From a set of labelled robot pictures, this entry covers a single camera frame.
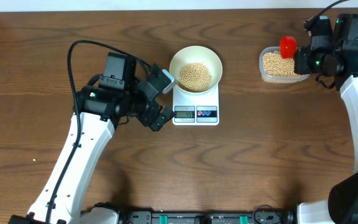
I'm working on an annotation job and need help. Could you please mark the red measuring scoop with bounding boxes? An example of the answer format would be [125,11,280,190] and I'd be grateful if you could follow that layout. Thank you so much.
[279,36,297,58]

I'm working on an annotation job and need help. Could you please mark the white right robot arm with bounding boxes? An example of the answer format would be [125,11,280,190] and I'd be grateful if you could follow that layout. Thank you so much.
[294,14,358,224]

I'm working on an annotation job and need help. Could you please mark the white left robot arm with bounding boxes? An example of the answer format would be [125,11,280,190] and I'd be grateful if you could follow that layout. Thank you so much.
[9,52,175,224]

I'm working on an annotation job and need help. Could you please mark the white digital kitchen scale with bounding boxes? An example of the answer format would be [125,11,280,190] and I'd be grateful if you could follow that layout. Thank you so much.
[172,85,220,126]

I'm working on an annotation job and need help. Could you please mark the soybeans in bowl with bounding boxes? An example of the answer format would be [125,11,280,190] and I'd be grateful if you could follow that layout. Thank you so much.
[179,62,212,93]

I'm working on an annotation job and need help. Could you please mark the cream ceramic bowl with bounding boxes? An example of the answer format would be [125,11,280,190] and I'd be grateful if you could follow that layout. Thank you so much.
[169,45,223,91]

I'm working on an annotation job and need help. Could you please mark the clear plastic soybean container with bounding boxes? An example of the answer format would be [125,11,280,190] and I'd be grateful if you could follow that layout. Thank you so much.
[259,47,309,84]

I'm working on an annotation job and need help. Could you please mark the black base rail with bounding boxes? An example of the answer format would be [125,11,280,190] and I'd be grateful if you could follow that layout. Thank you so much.
[117,208,296,224]

